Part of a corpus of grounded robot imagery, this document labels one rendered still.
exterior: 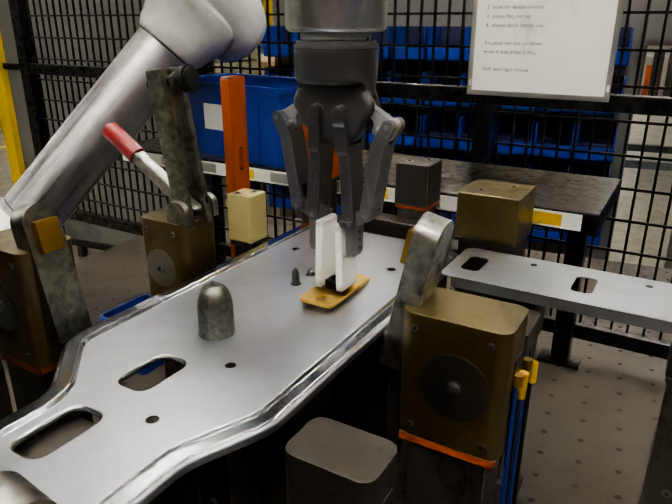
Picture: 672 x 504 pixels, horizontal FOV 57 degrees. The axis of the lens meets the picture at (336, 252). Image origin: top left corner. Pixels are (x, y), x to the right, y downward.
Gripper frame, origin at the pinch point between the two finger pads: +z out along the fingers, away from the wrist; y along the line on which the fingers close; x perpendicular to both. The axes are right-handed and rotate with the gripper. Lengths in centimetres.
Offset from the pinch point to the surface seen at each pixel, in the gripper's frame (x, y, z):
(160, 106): 1.8, 20.6, -13.1
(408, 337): 8.4, -11.8, 2.4
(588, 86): -54, -13, -12
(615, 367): -55, -24, 35
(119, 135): 0.6, 28.9, -9.1
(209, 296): 13.7, 4.5, 0.5
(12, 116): -140, 275, 25
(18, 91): -142, 269, 12
